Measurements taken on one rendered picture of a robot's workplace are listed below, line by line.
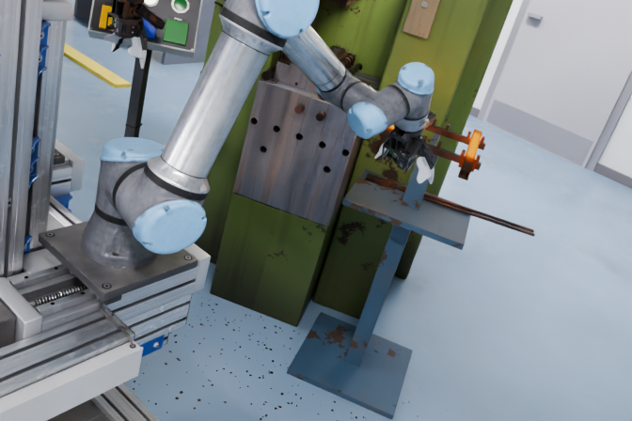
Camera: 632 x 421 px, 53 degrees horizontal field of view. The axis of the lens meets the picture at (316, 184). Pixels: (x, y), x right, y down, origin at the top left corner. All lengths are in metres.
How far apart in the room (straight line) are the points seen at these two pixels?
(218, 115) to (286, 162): 1.24
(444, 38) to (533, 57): 3.74
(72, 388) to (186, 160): 0.43
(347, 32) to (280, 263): 0.97
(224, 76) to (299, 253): 1.44
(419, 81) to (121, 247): 0.67
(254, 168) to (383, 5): 0.84
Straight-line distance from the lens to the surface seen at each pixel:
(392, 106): 1.31
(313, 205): 2.31
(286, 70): 2.26
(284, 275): 2.48
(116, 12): 1.99
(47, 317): 1.26
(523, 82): 6.03
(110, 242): 1.26
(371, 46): 2.66
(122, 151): 1.19
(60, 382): 1.18
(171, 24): 2.21
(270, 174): 2.32
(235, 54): 1.04
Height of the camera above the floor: 1.55
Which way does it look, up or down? 24 degrees down
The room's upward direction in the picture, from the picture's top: 16 degrees clockwise
